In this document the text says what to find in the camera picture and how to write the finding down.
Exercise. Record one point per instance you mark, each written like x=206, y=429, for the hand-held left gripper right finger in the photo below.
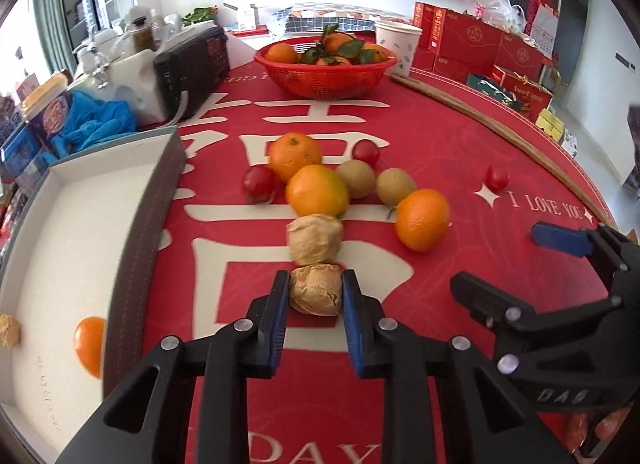
x=352, y=324

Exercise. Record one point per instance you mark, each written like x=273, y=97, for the clear plastic bottle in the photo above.
x=171, y=26

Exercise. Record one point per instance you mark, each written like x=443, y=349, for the white plastic bag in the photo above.
x=502, y=14

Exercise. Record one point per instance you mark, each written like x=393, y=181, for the plaid cloth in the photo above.
x=345, y=19

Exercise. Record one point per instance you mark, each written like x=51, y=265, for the green gift bag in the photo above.
x=492, y=94

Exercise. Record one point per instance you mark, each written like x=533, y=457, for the brown bottle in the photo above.
x=142, y=36

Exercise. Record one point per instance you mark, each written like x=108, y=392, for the red cherry tomato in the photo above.
x=366, y=152
x=259, y=184
x=497, y=178

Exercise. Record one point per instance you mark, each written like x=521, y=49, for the person's right hand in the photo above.
x=612, y=426

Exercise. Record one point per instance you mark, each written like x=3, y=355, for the wall calendar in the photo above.
x=544, y=29

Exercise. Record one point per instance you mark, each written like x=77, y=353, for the pile of snack packets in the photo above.
x=9, y=221

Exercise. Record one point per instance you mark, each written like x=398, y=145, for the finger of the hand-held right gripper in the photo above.
x=480, y=296
x=560, y=239

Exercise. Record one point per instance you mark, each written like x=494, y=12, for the white paper cup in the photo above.
x=400, y=44

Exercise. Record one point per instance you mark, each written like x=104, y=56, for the round tub with cream lid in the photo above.
x=47, y=109

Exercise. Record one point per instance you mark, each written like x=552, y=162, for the green potted plant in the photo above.
x=200, y=16

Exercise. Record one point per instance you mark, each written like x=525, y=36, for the red plastic basket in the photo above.
x=325, y=81

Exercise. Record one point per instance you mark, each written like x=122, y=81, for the grey box with white inside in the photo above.
x=60, y=254

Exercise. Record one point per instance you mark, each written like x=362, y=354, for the yellow carton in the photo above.
x=550, y=125

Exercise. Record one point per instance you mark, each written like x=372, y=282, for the blue carton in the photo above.
x=20, y=151

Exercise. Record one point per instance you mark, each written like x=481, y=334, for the greenish orange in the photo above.
x=316, y=191

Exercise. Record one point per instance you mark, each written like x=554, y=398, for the blue cloth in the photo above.
x=95, y=124

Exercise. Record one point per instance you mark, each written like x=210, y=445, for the grey curtain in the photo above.
x=47, y=19

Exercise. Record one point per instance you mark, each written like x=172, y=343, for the leafy orange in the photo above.
x=334, y=62
x=340, y=41
x=281, y=53
x=376, y=51

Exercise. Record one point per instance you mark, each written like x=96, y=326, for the white ceramic container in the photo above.
x=132, y=84

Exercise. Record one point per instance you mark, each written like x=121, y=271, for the black radio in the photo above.
x=195, y=64

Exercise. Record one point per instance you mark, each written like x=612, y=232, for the brown kiwi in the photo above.
x=356, y=179
x=396, y=187

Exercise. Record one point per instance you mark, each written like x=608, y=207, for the red printed tablecloth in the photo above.
x=450, y=144

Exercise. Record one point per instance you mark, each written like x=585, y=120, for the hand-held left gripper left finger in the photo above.
x=280, y=329

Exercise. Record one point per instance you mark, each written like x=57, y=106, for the red gift box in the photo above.
x=522, y=56
x=425, y=24
x=422, y=60
x=457, y=70
x=470, y=39

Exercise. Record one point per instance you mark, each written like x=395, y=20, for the white carton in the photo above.
x=247, y=18

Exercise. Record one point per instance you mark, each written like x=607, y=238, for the orange with green stem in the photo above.
x=295, y=156

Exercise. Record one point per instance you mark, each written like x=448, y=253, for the red gift bag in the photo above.
x=527, y=94

